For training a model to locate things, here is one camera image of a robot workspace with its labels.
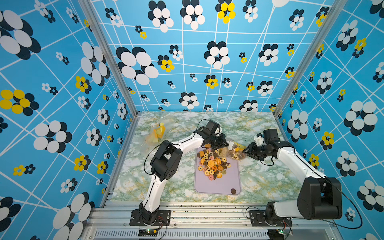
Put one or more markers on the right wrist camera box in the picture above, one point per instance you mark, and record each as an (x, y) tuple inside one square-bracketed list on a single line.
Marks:
[(267, 137)]

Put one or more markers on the lilac rectangular tray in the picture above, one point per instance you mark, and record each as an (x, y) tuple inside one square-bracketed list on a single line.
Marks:
[(221, 186)]

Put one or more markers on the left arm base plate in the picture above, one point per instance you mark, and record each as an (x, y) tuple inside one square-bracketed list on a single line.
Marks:
[(144, 218)]

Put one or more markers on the aluminium front rail frame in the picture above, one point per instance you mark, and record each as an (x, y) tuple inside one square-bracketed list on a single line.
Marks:
[(200, 221)]

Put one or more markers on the right green circuit board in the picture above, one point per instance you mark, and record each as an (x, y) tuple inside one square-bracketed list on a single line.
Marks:
[(277, 234)]

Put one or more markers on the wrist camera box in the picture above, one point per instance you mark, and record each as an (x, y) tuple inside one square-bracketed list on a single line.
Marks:
[(267, 137), (219, 130)]

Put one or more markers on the ziploc bag of cookies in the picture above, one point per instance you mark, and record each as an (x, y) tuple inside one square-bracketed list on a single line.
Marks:
[(162, 127)]

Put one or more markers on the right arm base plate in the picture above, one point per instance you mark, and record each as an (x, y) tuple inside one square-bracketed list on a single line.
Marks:
[(260, 219)]

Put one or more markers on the right aluminium corner post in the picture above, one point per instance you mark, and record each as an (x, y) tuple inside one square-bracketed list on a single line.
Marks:
[(320, 36)]

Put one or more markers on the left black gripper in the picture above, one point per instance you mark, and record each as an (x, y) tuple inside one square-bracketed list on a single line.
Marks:
[(222, 143)]

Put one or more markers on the poured cookies pile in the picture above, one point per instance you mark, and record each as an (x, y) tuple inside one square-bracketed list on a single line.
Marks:
[(213, 164)]

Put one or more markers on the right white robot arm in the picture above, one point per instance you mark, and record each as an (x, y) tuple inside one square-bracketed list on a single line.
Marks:
[(320, 197)]

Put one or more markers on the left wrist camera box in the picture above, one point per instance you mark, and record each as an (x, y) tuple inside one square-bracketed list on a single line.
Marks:
[(219, 130)]

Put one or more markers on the left green circuit board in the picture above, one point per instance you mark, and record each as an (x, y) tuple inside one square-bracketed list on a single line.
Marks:
[(147, 233)]

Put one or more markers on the aluminium corner post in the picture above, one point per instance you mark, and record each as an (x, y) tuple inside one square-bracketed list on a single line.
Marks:
[(320, 36), (107, 52)]

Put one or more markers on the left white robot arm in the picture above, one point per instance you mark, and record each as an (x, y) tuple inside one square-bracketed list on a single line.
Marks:
[(166, 160)]

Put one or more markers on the ziploc cookie bag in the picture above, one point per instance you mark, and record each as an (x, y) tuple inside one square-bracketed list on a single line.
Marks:
[(234, 150), (149, 142)]

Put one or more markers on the left aluminium corner post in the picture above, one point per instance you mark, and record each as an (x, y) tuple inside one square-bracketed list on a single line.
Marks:
[(107, 52)]

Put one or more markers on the green circuit board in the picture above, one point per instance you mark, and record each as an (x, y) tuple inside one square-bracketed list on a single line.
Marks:
[(277, 234), (147, 233)]

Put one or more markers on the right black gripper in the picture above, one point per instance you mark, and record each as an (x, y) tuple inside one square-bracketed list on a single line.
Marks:
[(250, 151)]

